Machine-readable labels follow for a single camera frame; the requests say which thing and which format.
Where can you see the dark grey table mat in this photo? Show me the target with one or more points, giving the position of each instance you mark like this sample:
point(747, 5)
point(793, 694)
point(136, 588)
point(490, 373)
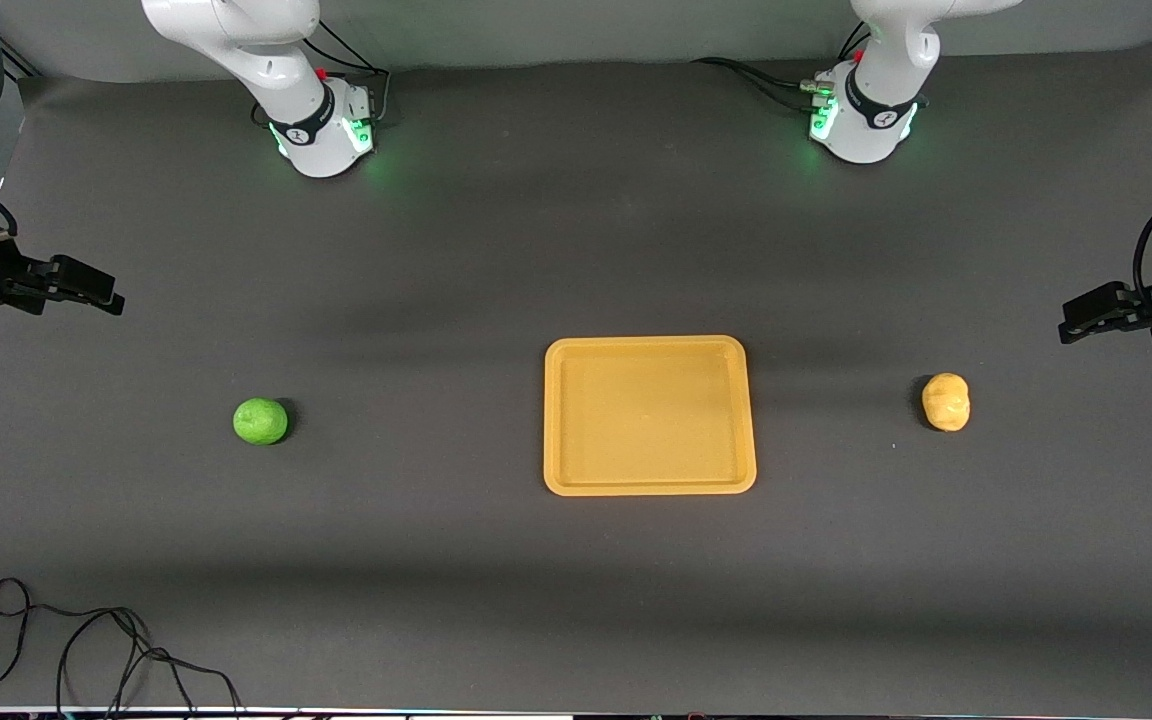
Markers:
point(536, 250)

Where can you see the aluminium frame rail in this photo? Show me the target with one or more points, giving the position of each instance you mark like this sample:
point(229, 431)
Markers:
point(21, 62)

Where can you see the orange plastic tray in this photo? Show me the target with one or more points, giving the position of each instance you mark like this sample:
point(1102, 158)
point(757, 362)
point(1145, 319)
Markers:
point(646, 415)

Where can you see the yellow potato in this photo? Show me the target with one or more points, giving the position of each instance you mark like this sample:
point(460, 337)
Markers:
point(946, 402)

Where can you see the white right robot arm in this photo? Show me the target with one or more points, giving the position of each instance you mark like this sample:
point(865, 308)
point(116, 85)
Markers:
point(266, 60)

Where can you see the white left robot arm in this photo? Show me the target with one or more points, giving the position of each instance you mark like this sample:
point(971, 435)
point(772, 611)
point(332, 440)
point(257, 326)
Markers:
point(886, 100)

